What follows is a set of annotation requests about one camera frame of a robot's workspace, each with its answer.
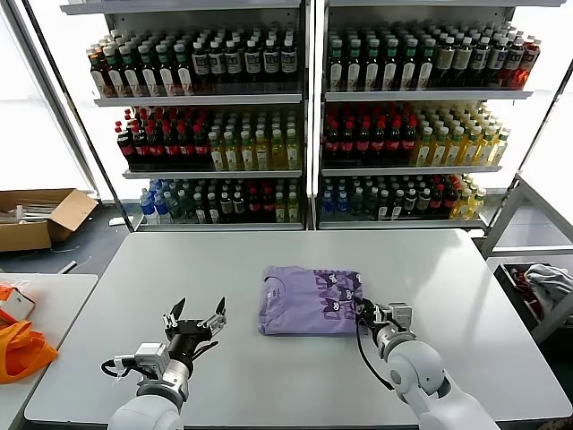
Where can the orange fabric bag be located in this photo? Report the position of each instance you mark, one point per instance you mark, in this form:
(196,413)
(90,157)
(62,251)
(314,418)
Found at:
(22,358)

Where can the green tinted bottle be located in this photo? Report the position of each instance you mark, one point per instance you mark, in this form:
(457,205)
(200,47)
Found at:
(357,202)
(371,202)
(177,209)

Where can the crumpled red garment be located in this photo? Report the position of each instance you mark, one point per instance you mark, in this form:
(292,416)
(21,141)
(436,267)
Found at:
(520,276)

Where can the grey metal rack frame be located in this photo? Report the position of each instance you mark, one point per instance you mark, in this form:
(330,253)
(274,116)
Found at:
(504,216)

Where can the cola bottle red cap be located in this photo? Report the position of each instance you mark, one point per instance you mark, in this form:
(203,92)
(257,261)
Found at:
(187,148)
(172,148)
(348,144)
(157,148)
(126,148)
(202,148)
(395,144)
(379,144)
(141,148)
(409,144)
(364,144)
(332,144)

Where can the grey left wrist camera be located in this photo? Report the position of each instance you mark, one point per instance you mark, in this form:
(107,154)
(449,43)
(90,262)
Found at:
(152,357)

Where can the open cardboard box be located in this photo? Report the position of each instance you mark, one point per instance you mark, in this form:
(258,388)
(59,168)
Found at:
(28,236)

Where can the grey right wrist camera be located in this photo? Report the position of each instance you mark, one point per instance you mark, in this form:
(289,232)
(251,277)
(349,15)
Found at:
(400,317)

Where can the dark grey storage bin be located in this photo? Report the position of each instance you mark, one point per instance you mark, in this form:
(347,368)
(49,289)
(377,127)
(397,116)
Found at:
(504,281)

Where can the pale green juice bottle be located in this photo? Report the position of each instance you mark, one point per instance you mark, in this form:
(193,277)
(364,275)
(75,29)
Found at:
(281,209)
(293,208)

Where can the small yellow juice bottle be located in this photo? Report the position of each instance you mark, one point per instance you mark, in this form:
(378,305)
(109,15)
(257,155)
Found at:
(478,202)
(464,204)

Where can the brown tea bottle white label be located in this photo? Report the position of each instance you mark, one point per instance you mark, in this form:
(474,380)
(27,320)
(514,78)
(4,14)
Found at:
(184,77)
(149,77)
(116,77)
(167,77)
(99,77)
(132,77)

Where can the grey metal shelf board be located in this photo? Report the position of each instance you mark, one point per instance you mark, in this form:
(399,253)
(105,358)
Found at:
(211,174)
(426,96)
(198,100)
(395,225)
(404,171)
(216,227)

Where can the wide grey frame beam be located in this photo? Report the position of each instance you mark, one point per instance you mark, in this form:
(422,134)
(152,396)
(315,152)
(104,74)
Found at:
(47,90)

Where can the white plastic strips bundle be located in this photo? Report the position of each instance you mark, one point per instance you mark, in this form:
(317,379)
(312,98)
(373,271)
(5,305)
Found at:
(39,209)

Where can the dark bottle navy label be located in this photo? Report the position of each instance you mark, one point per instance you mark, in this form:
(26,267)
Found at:
(201,63)
(289,62)
(217,63)
(254,62)
(234,62)
(271,62)

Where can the yellow juice bottle green cap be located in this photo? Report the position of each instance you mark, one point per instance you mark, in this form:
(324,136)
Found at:
(501,148)
(248,155)
(279,155)
(425,151)
(263,155)
(487,151)
(456,151)
(294,155)
(472,151)
(233,155)
(440,151)
(218,155)

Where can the dark bottle beige label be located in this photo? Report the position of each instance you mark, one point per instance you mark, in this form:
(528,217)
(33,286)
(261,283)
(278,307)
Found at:
(445,63)
(464,63)

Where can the red drink bottle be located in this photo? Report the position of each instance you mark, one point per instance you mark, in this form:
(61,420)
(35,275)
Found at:
(515,61)
(532,61)

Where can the crumpled grey garment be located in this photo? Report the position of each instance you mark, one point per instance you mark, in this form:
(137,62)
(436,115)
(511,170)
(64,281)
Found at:
(551,283)

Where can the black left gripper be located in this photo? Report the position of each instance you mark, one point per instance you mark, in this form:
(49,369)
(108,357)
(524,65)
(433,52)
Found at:
(188,333)

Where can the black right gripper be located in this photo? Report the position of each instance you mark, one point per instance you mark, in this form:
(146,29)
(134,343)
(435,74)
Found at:
(370,318)

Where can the small cola bottle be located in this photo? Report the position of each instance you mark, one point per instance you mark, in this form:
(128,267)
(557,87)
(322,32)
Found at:
(254,202)
(268,202)
(438,198)
(451,197)

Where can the small white carton box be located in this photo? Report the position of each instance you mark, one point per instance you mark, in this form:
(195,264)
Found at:
(19,305)

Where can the small dark bottle white label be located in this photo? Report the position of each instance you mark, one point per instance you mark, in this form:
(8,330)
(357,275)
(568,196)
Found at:
(200,210)
(214,210)
(398,209)
(384,209)

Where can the grey metal shelving unit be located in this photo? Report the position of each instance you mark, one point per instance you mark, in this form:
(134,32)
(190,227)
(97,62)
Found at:
(319,135)
(309,135)

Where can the short grey metal bar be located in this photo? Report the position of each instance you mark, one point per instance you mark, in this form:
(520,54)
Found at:
(68,268)

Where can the purple t-shirt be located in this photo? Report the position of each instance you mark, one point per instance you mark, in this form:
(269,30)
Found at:
(300,304)

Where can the green-capped dark drink bottle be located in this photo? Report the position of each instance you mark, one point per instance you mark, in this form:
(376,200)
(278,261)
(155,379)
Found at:
(391,68)
(354,68)
(373,68)
(409,68)
(427,68)
(337,68)

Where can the thin black frame pole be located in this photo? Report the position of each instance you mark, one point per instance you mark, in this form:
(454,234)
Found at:
(79,117)
(538,135)

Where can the small dark bottle grey label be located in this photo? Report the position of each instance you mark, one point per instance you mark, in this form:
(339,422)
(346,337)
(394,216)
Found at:
(227,204)
(411,200)
(240,204)
(424,199)

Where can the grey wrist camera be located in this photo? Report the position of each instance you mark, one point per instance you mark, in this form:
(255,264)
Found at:
(400,317)
(152,357)

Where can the blue water bottle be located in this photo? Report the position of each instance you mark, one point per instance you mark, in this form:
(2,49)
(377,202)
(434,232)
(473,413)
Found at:
(329,201)
(147,209)
(343,201)
(163,210)

